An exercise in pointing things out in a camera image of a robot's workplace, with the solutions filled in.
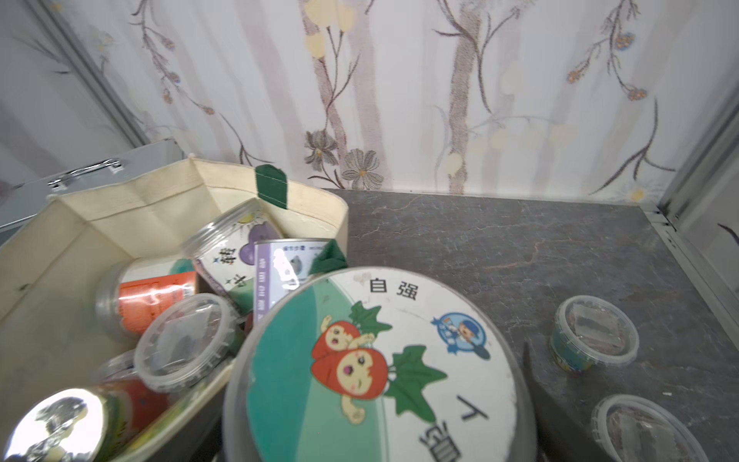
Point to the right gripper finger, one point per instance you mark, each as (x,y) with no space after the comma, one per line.
(559,437)

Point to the orange sunflower seed cup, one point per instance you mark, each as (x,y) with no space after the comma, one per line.
(631,428)

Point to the clear lid green seed cup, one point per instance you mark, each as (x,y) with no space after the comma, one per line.
(589,332)

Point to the large strawberry label jar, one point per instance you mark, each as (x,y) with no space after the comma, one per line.
(377,364)

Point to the cream canvas tote bag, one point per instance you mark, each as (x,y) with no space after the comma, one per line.
(50,339)

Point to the red label seed jar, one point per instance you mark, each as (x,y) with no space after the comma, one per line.
(131,295)

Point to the purple label metal can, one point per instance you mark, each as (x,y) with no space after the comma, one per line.
(282,266)

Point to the shiny metal lid can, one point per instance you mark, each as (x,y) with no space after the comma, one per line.
(76,424)

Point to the silver first aid case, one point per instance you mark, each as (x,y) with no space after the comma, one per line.
(22,203)

